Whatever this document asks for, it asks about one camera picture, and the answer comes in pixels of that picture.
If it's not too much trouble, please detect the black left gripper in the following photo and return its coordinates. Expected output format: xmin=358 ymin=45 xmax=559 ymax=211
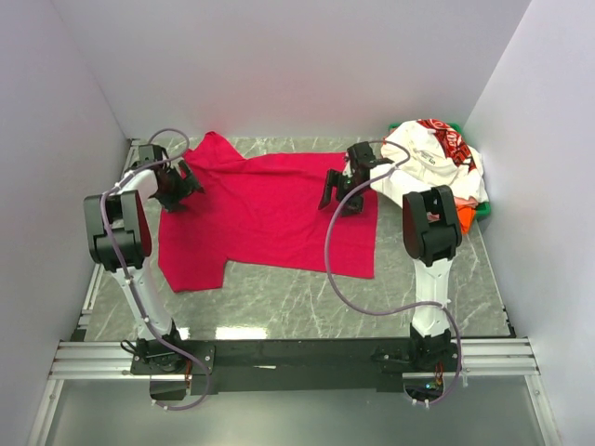
xmin=155 ymin=161 xmax=205 ymax=214

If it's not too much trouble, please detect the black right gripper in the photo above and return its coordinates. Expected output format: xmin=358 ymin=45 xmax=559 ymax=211
xmin=319 ymin=169 xmax=368 ymax=218

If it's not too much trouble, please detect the magenta red t shirt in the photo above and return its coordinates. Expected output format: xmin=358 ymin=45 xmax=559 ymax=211
xmin=157 ymin=131 xmax=378 ymax=294

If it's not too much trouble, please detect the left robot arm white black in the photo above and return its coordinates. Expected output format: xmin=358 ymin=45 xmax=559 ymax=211
xmin=84 ymin=161 xmax=204 ymax=374

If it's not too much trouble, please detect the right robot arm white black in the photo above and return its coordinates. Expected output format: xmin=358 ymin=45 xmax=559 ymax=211
xmin=319 ymin=159 xmax=462 ymax=371

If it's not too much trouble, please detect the pink t shirt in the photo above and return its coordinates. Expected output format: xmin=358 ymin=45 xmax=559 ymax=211
xmin=455 ymin=197 xmax=479 ymax=209

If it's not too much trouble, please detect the red white printed t shirt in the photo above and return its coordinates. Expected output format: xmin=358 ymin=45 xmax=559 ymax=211
xmin=416 ymin=119 xmax=477 ymax=171

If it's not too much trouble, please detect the orange t shirt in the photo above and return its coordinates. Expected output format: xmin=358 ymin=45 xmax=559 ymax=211
xmin=456 ymin=206 xmax=476 ymax=235

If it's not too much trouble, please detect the green plastic laundry basket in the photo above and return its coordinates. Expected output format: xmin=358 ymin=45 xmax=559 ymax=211
xmin=386 ymin=119 xmax=491 ymax=221

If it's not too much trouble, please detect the black base beam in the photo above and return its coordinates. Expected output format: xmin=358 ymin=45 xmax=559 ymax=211
xmin=130 ymin=337 xmax=457 ymax=395

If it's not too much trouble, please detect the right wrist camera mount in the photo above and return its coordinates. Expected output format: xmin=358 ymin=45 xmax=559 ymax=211
xmin=344 ymin=141 xmax=392 ymax=176

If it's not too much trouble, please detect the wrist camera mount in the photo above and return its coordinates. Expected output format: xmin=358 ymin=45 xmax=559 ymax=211
xmin=344 ymin=141 xmax=392 ymax=176
xmin=132 ymin=144 xmax=168 ymax=169

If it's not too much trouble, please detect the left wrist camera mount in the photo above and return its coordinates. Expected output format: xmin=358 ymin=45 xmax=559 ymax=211
xmin=132 ymin=144 xmax=168 ymax=169

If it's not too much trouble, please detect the aluminium rail frame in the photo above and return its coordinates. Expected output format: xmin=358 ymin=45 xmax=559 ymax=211
xmin=27 ymin=138 xmax=559 ymax=446

